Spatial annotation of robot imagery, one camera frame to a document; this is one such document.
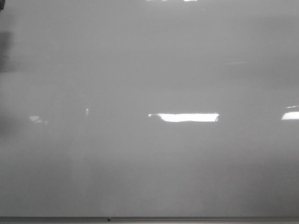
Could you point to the grey aluminium whiteboard frame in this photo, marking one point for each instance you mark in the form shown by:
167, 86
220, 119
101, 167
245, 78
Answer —
19, 219

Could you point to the white glossy whiteboard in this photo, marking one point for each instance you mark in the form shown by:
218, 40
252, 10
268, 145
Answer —
149, 108

